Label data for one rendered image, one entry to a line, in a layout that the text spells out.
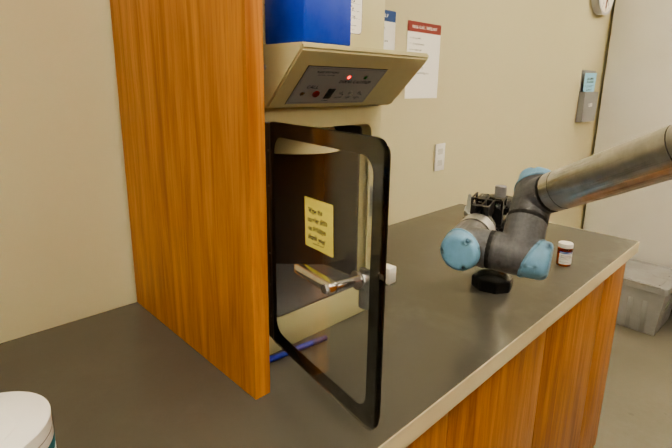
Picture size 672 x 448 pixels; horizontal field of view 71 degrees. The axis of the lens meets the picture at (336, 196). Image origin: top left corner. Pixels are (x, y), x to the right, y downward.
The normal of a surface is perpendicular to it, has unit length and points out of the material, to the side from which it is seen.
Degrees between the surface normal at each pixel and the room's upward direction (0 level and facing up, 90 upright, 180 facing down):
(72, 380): 0
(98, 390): 0
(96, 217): 90
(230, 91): 90
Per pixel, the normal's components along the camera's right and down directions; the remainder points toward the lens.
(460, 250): -0.51, 0.25
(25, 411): 0.01, -0.97
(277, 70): -0.72, 0.15
